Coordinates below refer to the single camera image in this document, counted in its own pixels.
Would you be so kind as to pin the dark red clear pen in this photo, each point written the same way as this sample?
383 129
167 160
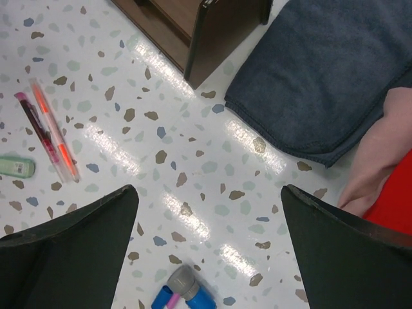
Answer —
37 126

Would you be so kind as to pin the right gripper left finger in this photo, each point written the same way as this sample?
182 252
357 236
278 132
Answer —
73 261

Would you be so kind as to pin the blue folded towel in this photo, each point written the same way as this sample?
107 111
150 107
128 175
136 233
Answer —
318 78

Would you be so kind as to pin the blue capped white marker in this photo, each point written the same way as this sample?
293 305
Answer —
162 298

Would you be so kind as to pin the red folded cloth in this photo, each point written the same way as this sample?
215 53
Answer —
393 206

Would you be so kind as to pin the green clear correction tape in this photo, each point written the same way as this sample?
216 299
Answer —
17 167

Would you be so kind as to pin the brown wooden desk organizer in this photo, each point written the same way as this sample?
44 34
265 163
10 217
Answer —
196 36

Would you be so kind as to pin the purple capped white marker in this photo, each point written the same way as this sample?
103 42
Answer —
173 301

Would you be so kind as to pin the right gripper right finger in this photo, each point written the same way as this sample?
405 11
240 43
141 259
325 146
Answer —
344 260

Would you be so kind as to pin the pink cloth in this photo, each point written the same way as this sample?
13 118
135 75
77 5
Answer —
380 150

